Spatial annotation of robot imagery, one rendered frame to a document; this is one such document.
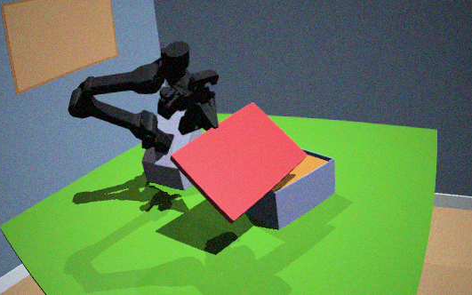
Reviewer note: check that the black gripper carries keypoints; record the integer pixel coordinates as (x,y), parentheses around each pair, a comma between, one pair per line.
(199,101)

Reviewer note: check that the pink rectangular panel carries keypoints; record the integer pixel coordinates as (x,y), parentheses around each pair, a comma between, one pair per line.
(234,165)

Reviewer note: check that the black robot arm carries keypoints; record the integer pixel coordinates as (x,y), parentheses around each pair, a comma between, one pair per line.
(145,79)

